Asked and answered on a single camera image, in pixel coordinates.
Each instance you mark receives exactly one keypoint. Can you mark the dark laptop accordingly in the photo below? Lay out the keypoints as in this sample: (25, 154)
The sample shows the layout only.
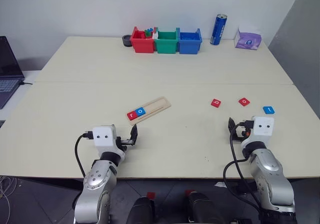
(7, 69)

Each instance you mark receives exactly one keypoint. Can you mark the red plastic bin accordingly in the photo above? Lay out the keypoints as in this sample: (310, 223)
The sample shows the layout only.
(142, 44)

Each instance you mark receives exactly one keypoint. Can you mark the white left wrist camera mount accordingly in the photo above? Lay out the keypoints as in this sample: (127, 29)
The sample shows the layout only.
(102, 144)

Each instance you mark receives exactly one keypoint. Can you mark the green toy brick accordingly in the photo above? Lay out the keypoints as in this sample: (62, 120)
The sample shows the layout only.
(148, 33)

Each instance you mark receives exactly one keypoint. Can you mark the blue drink can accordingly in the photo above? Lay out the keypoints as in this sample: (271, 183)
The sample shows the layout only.
(218, 30)

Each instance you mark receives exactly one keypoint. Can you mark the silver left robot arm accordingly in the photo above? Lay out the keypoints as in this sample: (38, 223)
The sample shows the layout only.
(97, 184)

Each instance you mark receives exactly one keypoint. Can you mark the dark rounded shape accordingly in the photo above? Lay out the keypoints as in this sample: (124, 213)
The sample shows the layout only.
(203, 209)
(141, 211)

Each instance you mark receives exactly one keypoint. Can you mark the wooden letter tray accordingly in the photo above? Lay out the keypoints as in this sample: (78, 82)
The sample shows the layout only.
(157, 104)

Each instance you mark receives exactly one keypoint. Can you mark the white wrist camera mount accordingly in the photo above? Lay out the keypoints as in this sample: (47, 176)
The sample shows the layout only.
(102, 144)
(262, 133)

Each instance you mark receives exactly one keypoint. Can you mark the purple tissue pack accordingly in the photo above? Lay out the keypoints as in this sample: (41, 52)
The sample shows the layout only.
(247, 40)

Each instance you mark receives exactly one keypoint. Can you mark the blue letter tile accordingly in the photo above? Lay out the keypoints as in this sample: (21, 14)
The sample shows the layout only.
(140, 111)
(268, 110)

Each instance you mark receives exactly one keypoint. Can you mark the black round container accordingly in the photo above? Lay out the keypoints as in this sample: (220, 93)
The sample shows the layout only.
(127, 42)

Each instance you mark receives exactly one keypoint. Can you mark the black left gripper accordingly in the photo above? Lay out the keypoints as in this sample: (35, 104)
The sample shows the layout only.
(125, 142)

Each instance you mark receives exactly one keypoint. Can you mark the white toy piece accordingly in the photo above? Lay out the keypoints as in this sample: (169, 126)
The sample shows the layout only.
(155, 35)

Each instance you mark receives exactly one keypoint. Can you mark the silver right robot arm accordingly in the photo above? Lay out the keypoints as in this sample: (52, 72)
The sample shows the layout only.
(270, 174)

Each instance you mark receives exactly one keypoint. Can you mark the small red square piece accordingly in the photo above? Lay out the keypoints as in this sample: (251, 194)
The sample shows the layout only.
(189, 192)
(151, 195)

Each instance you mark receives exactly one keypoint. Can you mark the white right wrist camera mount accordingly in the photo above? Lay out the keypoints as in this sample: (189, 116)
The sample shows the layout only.
(262, 133)

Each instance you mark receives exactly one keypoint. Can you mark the blue plastic bin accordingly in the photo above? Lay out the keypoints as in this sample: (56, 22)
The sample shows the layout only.
(190, 45)

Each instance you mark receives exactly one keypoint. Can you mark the red letter tile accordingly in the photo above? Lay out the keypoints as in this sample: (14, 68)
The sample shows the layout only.
(244, 102)
(132, 115)
(216, 103)

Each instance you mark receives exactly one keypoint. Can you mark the white paper scrap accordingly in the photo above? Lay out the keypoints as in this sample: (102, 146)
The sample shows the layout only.
(220, 184)

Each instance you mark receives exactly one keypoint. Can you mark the green plastic bin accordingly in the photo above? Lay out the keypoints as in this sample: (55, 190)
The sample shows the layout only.
(166, 45)

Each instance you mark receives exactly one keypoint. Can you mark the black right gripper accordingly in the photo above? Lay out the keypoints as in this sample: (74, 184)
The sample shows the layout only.
(243, 131)

